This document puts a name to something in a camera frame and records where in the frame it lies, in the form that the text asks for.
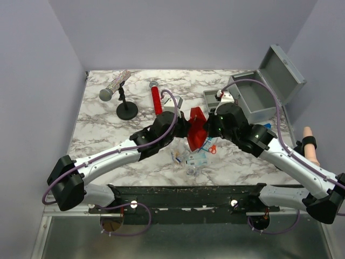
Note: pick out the silver glitter microphone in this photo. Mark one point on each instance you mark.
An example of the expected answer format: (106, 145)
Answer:
(118, 82)

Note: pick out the blue white bandage packets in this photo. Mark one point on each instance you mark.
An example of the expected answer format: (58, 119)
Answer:
(197, 159)

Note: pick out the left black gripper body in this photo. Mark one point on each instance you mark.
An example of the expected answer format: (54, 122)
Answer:
(179, 131)

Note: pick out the cotton swab pack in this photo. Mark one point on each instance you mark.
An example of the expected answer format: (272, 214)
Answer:
(177, 159)

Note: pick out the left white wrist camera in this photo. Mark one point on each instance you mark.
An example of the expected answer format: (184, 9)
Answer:
(168, 103)

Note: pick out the blue white small box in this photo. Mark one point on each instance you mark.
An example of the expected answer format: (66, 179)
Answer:
(268, 126)

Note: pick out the black mounting rail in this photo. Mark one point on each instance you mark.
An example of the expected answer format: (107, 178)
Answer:
(182, 204)

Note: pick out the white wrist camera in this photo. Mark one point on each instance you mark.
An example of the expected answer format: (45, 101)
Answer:
(224, 97)
(168, 103)

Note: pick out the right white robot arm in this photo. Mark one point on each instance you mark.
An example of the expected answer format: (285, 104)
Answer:
(322, 192)

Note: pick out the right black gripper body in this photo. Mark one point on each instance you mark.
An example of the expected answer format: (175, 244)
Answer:
(215, 126)

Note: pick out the red glitter microphone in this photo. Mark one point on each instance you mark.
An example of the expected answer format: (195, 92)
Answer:
(155, 94)

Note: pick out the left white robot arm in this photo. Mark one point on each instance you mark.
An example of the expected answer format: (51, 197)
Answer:
(70, 181)

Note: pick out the grey metal case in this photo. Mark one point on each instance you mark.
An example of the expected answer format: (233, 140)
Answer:
(278, 73)

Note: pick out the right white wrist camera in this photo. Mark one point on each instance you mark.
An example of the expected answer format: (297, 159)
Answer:
(224, 97)

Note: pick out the orange small scissors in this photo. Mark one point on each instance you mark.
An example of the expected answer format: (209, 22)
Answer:
(212, 149)

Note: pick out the grey plastic tray insert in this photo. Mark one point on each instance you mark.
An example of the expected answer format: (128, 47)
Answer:
(212, 99)

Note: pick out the red first aid pouch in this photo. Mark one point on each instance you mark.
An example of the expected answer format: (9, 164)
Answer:
(196, 134)

